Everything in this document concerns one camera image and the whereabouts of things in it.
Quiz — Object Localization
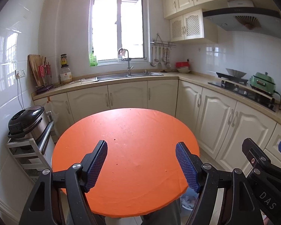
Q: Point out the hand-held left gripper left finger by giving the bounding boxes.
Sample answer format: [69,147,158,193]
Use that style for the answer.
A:
[19,140,108,225]

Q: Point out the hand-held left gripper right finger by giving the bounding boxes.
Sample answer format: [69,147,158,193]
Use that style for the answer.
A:
[175,142,265,225]

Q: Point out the heap of mixed wrappers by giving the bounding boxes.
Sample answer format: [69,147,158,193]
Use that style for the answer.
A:
[180,193,198,209]

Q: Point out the blue plastic bucket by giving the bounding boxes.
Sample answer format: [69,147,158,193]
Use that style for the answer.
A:
[179,189,199,210]

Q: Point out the round orange table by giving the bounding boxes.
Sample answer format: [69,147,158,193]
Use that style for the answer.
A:
[52,108,200,217]

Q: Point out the black gas stove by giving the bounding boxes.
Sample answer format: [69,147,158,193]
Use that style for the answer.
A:
[208,75,278,112]

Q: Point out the green electric cooking pot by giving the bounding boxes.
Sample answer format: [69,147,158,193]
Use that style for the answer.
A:
[249,72,277,96]

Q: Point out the white storage rack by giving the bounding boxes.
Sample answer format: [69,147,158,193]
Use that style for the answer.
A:
[6,119,55,183]

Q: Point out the white plastic bag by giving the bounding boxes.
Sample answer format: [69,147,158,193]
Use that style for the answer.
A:
[46,100,59,122]

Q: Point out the cream base cabinets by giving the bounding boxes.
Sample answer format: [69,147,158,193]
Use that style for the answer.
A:
[34,78,281,176]

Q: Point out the steel wok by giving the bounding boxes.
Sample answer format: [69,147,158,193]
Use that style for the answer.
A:
[216,68,247,79]

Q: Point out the white spoon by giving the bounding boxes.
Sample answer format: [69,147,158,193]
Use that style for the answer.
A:
[70,78,100,84]

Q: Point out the black rice cooker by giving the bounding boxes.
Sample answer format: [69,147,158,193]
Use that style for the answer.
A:
[7,105,49,139]

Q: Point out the steel sink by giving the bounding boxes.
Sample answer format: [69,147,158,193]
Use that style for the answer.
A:
[96,71,164,80]

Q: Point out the beige countertop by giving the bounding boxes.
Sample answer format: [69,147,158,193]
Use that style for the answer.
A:
[31,71,281,132]

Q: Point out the large glass jar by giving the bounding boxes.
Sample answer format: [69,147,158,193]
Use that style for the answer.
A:
[60,64,73,84]

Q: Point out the steel faucet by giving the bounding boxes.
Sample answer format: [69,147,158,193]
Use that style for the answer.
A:
[118,48,134,76]

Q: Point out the green dish soap bottle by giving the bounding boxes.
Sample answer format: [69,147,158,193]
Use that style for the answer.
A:
[89,51,98,67]

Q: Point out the purple utensil rack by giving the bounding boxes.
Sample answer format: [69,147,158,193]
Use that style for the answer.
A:
[35,63,55,92]

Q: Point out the wooden cutting board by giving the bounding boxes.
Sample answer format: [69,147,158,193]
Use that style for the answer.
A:
[28,55,46,87]

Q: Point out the range hood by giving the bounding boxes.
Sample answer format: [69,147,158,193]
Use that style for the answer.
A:
[203,0,281,40]

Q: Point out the cream lattice door cabinet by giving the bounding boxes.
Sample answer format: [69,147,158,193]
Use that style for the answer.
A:
[170,9,219,43]

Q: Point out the black power cable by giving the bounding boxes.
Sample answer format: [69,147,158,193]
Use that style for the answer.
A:
[273,90,281,110]

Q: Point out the white power cable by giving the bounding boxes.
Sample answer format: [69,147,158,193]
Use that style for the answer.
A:
[17,77,25,109]

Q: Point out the steel utensil rail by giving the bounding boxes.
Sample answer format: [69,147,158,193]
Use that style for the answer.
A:
[150,33,176,48]

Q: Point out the white frame window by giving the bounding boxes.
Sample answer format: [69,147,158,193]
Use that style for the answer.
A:
[89,0,148,65]

